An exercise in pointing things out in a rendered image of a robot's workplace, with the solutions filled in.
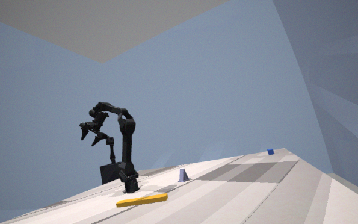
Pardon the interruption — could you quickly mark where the small blue block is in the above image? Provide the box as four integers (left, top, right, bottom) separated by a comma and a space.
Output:
267, 149, 274, 155

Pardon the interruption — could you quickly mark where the yellow bar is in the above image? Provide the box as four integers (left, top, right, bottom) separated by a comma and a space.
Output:
116, 194, 168, 208

